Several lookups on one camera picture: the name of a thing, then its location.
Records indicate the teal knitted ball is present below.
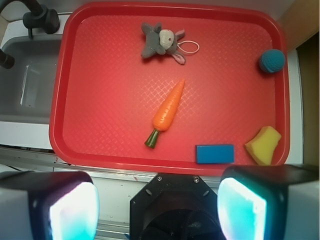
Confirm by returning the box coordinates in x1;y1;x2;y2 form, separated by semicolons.
258;49;286;73

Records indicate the yellow sponge piece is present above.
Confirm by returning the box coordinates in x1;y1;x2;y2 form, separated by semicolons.
244;126;282;166

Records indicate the grey toy sink basin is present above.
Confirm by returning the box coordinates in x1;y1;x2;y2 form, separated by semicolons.
0;34;62;124

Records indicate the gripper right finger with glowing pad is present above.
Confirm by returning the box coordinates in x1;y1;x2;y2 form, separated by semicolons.
217;164;320;240

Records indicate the red plastic tray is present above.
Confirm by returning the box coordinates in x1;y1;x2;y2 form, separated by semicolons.
49;1;290;176

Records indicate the blue rectangular block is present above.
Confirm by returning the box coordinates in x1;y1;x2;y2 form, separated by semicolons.
195;144;235;164

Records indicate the orange toy carrot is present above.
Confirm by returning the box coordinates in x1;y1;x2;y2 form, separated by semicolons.
144;79;186;149

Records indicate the grey plush donkey toy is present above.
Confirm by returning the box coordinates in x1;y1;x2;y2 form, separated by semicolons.
140;22;200;65

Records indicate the black toy faucet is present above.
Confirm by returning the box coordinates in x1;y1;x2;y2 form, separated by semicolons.
0;0;60;69

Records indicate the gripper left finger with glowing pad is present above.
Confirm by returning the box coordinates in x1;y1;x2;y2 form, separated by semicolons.
0;171;100;240

